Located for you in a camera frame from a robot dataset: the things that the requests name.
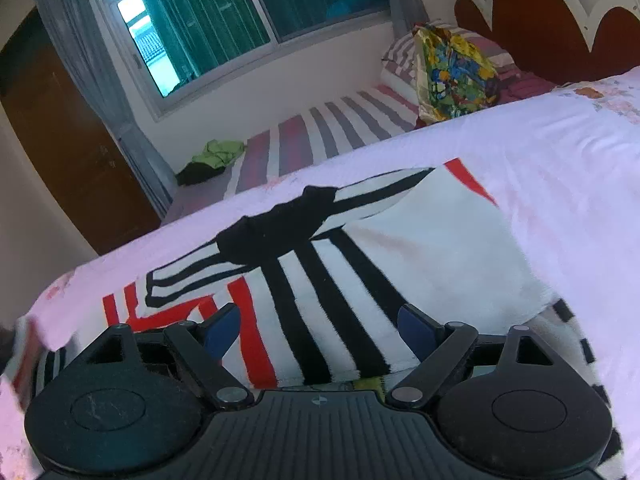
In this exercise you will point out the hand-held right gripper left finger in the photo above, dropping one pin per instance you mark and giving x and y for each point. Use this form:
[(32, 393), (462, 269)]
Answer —
[(223, 331)]

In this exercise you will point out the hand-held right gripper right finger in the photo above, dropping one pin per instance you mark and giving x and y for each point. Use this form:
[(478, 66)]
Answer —
[(414, 329)]

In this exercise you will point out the white black red striped garment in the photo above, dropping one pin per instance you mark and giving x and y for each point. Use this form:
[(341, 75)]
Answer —
[(425, 260)]

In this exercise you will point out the dark cloth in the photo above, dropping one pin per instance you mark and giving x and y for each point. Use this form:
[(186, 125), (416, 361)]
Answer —
[(197, 174)]

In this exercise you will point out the green cloth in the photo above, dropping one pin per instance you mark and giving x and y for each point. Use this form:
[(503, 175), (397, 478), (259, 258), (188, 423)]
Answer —
[(220, 151)]

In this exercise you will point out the purple white striped bed sheet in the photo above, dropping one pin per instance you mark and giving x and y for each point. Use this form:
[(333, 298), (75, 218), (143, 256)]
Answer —
[(300, 145)]

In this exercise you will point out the brown wooden door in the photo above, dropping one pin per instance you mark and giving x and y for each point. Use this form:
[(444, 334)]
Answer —
[(60, 150)]

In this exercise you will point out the colourful floral pillow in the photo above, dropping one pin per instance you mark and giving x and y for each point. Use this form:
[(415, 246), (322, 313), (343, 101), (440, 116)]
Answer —
[(452, 75)]

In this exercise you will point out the striped pillow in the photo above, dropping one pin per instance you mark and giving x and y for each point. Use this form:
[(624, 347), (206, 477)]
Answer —
[(400, 57)]

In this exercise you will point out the brown and white headboard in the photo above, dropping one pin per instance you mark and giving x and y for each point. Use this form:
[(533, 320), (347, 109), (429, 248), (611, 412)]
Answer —
[(540, 15)]

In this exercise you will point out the window with grey frame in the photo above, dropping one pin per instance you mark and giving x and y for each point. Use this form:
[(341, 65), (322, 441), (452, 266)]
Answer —
[(220, 20)]

